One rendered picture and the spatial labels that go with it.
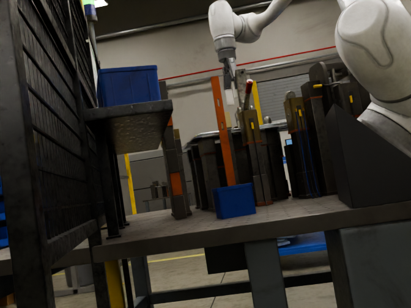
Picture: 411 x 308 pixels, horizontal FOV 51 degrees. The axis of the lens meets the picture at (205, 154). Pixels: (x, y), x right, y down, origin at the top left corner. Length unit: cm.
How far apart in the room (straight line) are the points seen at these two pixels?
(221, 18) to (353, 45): 96
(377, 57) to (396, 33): 6
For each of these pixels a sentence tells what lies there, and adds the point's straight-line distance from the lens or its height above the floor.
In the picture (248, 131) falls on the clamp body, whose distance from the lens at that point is 159.
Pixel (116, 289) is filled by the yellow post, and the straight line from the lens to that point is 220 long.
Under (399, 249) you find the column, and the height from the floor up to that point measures 60.
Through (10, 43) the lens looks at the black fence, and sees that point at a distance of 51.
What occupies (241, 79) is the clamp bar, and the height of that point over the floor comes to 118.
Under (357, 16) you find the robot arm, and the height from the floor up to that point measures 110.
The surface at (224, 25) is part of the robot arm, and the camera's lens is 184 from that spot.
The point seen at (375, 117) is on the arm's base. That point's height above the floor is 90.
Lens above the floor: 80
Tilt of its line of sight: 4 degrees up
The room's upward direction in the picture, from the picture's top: 9 degrees counter-clockwise
